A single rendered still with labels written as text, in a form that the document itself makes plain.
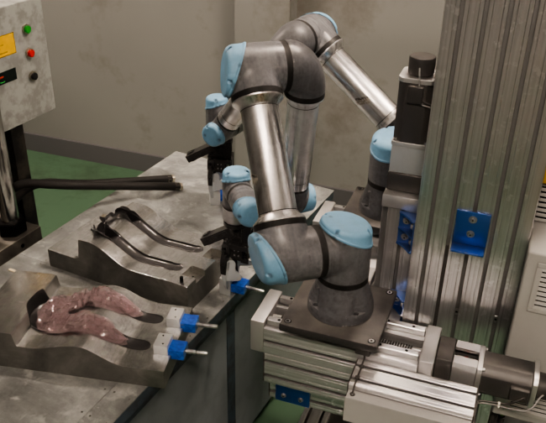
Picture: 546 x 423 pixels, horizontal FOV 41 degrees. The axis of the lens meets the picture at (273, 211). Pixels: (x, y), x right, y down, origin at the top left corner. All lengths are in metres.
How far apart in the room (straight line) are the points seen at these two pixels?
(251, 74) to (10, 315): 0.87
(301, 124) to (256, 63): 0.21
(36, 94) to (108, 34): 1.83
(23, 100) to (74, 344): 1.06
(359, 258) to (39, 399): 0.83
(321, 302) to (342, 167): 2.55
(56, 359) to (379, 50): 2.52
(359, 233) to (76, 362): 0.78
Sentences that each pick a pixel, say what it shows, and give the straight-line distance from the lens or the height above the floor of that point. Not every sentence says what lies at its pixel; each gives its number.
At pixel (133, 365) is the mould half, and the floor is 0.86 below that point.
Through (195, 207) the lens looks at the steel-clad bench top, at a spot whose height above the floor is 0.80.
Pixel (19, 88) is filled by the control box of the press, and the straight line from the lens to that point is 2.61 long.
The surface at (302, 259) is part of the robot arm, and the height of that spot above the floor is 1.22.
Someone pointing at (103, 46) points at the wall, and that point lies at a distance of 4.49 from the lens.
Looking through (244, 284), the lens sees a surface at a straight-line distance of 2.09.
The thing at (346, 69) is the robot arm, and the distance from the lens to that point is 2.13.
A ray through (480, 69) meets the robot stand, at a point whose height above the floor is 1.60.
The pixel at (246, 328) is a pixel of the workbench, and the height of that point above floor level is 0.54.
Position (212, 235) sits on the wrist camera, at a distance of 2.03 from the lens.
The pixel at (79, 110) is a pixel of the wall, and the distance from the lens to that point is 4.75.
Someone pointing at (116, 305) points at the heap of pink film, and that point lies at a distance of 1.94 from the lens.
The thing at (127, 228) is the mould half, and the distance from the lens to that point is 2.22.
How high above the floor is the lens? 2.05
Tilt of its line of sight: 30 degrees down
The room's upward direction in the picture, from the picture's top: 1 degrees clockwise
